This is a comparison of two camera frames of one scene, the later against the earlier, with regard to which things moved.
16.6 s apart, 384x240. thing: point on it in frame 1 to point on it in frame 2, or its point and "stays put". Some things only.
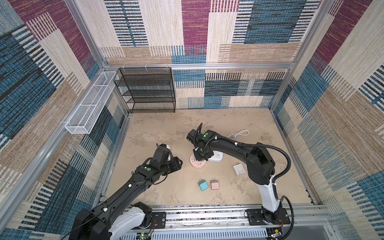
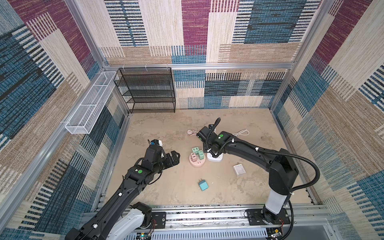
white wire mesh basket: [85, 117] stays put
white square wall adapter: [239, 169] stays put
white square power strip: [217, 156] stays put
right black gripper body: [201, 154] to [210, 149]
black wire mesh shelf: [147, 90] stays put
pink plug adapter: [214, 184] to [193, 157]
